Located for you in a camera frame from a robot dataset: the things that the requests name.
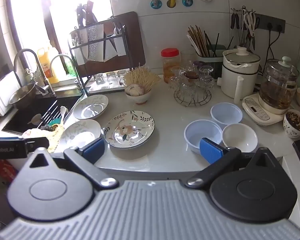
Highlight white kettle base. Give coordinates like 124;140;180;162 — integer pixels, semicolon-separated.
242;94;294;126

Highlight tall grey faucet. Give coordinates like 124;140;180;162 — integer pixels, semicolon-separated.
14;49;57;97

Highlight yellow bottle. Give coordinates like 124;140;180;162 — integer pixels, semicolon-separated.
37;47;59;84

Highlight round wire cup rack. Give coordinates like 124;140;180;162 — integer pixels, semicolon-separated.
170;80;213;106

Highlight red patterned cloth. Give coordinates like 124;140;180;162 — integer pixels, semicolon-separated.
0;160;17;180

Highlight cream dish cloth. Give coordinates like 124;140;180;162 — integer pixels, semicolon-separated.
21;124;65;153

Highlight plastic jar with red lid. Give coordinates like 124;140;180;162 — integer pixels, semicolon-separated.
161;48;182;84

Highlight black wall outlet strip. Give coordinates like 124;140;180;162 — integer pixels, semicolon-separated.
255;14;286;33

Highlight dark brown cutting board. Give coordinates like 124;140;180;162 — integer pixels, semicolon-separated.
76;11;146;74

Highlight black sink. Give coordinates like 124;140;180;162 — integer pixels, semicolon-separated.
1;94;83;137

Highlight steel mixing bowl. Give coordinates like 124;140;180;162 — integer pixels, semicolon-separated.
9;84;37;110

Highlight white electric cooker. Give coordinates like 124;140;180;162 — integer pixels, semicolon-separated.
217;47;261;104

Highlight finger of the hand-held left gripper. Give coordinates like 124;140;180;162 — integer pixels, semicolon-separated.
27;137;50;153

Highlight dark-handled kitchen knife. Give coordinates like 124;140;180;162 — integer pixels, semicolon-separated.
76;4;88;28
86;0;98;27

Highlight green bottle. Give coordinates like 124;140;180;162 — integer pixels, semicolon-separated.
65;56;77;77

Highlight curved chrome faucet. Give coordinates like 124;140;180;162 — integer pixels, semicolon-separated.
49;54;84;90

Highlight garlic bulb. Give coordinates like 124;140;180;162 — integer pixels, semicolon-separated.
126;85;138;97

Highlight window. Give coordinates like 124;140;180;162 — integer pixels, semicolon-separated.
5;0;113;80

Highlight white rack cup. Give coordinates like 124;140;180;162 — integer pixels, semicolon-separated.
72;47;85;67
113;35;127;57

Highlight bundle of chopsticks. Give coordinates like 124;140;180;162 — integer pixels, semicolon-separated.
186;25;220;58

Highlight white leaf-pattern bowl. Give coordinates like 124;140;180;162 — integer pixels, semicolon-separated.
72;95;109;120

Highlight hammered steel cleaver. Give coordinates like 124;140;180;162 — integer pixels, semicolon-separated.
86;25;105;62

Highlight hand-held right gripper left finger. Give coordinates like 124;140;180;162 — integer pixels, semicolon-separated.
27;137;119;190

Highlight plain white ceramic bowl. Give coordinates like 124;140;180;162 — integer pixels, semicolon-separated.
222;124;258;153

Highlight black dish rack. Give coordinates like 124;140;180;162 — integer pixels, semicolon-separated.
68;15;138;94

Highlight glass electric kettle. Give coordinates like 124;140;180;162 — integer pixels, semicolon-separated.
259;56;300;110

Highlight white ribbed container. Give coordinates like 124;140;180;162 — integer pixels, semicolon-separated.
0;70;22;117

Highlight translucent plastic bowl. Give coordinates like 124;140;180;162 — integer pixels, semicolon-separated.
210;102;243;130
184;120;223;155

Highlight floral plate with dark rim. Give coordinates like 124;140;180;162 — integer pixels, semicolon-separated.
104;110;155;149

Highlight brown round lid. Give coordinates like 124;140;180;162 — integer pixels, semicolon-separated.
184;71;200;80

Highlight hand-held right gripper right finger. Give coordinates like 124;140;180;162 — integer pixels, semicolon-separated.
185;137;282;188

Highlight white bowl holding garlic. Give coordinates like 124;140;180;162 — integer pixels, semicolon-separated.
125;90;152;105

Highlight bundle of dried noodles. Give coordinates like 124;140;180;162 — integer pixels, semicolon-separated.
124;65;162;93

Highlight patterned bowl with spices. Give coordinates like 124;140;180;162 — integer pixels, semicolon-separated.
283;109;300;138

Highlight white plate grey leaf print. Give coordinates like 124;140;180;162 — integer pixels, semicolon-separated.
59;119;102;153

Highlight pale green utensil holder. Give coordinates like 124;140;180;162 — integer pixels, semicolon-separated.
195;44;227;80

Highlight hanging kitchen utensils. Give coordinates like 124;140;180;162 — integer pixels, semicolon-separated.
230;5;262;52

